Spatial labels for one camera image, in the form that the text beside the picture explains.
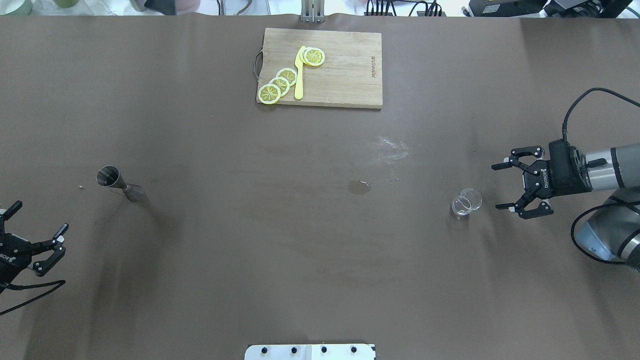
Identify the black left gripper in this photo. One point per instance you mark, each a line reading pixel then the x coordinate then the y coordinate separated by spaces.
pixel 10 251

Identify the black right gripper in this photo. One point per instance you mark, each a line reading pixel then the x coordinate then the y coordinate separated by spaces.
pixel 556 181

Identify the clear glass measuring cup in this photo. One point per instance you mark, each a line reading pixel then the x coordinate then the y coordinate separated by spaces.
pixel 468 200

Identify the steel double jigger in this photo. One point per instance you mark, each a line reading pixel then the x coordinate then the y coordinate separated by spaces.
pixel 109 176

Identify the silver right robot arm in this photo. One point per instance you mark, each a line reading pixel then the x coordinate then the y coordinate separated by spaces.
pixel 608 233

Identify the bamboo cutting board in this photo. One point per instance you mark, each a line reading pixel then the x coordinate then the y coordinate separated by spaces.
pixel 351 76

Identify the yellow plastic knife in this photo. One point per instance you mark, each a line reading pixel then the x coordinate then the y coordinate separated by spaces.
pixel 299 85

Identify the lemon slice front pair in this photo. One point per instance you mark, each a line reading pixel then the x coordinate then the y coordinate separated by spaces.
pixel 314 56

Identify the lemon slice under pair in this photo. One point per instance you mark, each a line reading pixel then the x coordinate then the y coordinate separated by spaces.
pixel 301 54

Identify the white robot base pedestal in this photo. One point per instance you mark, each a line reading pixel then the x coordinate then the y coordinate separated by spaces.
pixel 319 351

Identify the aluminium frame post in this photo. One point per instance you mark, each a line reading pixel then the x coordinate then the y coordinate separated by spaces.
pixel 312 11

